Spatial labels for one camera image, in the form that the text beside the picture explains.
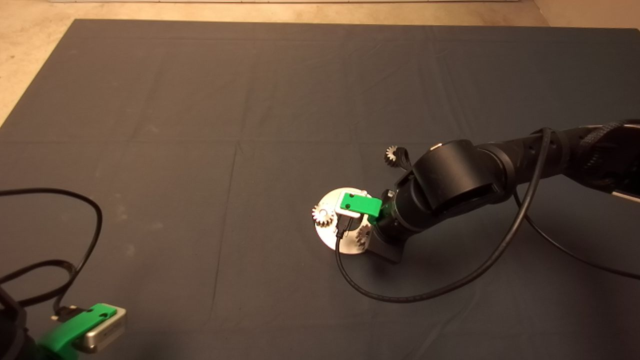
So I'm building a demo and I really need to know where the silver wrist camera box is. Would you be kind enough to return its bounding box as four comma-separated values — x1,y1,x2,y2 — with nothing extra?
333,188,369,219
74,306,128,354

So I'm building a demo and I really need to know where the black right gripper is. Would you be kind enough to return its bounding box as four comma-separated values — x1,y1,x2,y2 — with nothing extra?
367,189,405,264

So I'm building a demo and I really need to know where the thin black camera cable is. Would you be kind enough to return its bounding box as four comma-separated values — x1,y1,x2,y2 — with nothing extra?
335,127,640,304
0,188,104,322

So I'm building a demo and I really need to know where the thin black left camera cable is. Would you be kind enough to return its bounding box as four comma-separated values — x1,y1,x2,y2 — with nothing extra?
0,188,104,322

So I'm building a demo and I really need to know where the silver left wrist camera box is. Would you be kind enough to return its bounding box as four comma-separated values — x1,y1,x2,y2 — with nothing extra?
74,306,128,354

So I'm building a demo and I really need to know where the dark grey table cloth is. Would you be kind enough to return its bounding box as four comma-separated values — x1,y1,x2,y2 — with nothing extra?
0,19,640,360

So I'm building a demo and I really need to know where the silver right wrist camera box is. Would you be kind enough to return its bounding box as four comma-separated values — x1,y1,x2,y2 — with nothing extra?
333,188,369,219

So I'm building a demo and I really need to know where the green right camera mount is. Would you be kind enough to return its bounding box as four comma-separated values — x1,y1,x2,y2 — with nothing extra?
339,192,384,224

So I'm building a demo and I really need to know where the green left camera mount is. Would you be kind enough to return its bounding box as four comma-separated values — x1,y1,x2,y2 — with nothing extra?
37,303,118,360

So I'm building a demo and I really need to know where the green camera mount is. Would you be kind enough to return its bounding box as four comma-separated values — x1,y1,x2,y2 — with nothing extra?
37,303,118,360
339,192,384,224

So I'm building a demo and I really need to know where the braided black left arm cable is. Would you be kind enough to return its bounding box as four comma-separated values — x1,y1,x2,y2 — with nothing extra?
0,259,79,308

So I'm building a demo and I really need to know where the round metal carrier plate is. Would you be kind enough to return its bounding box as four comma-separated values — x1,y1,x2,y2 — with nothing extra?
314,187,375,256

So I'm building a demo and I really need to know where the thin black right camera cable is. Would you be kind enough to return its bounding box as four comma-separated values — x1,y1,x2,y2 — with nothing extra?
335,127,640,304

